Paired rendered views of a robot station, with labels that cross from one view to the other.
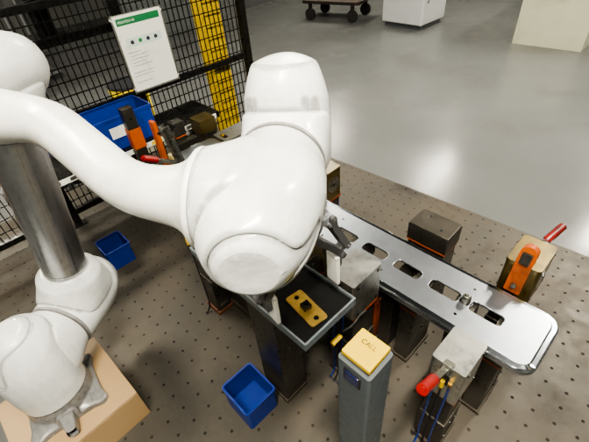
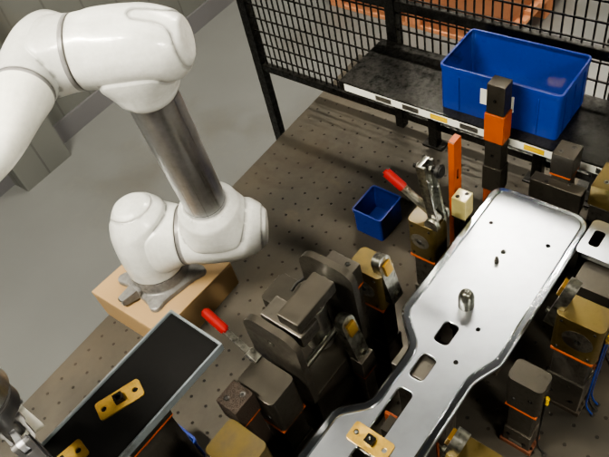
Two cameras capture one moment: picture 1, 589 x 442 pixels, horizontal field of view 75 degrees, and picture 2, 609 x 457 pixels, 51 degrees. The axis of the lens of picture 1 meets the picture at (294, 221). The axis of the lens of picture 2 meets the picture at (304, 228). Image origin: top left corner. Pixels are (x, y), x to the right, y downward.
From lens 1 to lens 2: 1.13 m
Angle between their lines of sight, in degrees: 62
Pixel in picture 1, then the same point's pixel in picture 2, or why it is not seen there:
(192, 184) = not seen: outside the picture
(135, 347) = (246, 307)
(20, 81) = (115, 77)
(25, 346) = (120, 228)
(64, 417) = (130, 287)
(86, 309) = (188, 245)
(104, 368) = (189, 293)
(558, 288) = not seen: outside the picture
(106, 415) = (140, 319)
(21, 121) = not seen: outside the picture
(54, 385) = (128, 266)
